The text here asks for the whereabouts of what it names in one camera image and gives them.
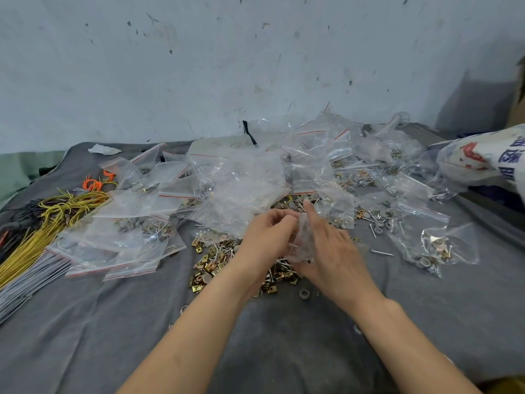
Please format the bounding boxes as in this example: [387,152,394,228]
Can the bundle of black wires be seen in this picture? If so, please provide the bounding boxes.
[0,186,89,253]

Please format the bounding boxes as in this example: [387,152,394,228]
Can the person's right forearm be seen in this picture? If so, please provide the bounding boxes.
[354,298,484,394]

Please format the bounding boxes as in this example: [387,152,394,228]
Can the brown cardboard box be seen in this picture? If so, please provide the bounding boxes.
[506,56,525,128]

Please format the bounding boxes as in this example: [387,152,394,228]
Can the bundle of yellow wires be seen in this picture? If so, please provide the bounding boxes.
[0,189,113,289]

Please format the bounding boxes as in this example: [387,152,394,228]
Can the black strap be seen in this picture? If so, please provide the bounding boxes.
[242,120,258,146]

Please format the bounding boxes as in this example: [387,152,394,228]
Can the pile of clear zip bags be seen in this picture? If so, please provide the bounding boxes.
[45,111,480,282]

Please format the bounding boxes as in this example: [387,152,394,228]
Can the green cloth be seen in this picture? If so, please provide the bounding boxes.
[0,150,69,210]

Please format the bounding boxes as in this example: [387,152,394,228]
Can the person's left hand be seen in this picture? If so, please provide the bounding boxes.
[233,208,302,284]

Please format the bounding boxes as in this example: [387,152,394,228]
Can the orange wire loops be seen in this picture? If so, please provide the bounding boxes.
[82,170,117,192]

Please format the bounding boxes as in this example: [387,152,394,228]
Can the grey cloth table cover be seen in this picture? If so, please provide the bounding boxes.
[0,123,525,394]

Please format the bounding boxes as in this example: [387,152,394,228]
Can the white paper scrap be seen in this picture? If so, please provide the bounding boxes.
[88,143,122,156]

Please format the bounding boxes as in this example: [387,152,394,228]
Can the bundle of grey cable ties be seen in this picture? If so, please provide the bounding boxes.
[0,250,74,325]

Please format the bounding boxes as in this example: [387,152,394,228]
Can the pile of brass metal clips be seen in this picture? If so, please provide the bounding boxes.
[189,193,370,299]

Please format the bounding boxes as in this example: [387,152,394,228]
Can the small clear plastic zip bag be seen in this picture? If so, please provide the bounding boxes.
[286,212,316,264]

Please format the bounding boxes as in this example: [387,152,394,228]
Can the person's right hand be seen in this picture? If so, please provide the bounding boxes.
[288,199,387,315]

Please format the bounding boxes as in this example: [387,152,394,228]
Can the white printed woven sack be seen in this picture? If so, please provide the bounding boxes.
[436,124,525,194]

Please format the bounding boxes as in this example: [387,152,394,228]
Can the person's left forearm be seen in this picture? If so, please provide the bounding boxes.
[117,260,266,394]

